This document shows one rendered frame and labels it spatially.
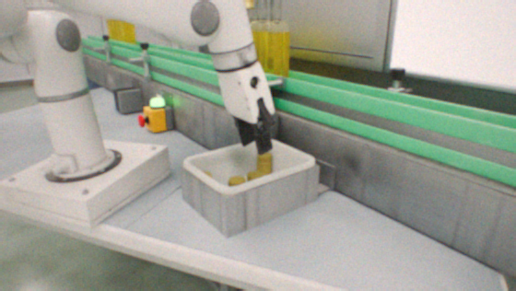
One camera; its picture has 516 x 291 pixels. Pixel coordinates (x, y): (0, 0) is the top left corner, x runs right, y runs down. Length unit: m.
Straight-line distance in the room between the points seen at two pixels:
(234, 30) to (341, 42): 0.44
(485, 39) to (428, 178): 0.28
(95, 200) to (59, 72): 0.24
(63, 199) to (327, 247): 0.48
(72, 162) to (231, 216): 0.35
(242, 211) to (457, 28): 0.53
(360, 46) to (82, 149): 0.66
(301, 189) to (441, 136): 0.27
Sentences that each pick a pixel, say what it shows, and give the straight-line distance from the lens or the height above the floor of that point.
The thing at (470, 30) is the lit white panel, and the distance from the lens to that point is 0.80.
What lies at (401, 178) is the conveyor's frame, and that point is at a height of 0.84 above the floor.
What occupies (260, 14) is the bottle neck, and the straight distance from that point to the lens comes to 0.99.
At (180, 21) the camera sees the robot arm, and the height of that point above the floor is 1.11.
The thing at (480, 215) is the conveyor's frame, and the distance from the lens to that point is 0.65.
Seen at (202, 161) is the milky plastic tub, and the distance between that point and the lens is 0.75.
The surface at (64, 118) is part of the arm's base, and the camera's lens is 0.78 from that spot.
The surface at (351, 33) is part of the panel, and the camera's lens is 0.95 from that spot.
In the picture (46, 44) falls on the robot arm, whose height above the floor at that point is 1.06.
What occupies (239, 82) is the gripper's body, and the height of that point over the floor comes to 1.01.
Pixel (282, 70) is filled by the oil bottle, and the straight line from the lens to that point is 0.95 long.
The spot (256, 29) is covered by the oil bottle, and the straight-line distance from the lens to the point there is 0.98.
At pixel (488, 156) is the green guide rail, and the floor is 0.92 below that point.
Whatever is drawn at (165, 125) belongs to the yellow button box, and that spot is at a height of 0.77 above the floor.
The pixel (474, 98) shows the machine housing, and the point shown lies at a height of 0.95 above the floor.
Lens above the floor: 1.13
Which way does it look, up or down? 21 degrees down
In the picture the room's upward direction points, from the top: straight up
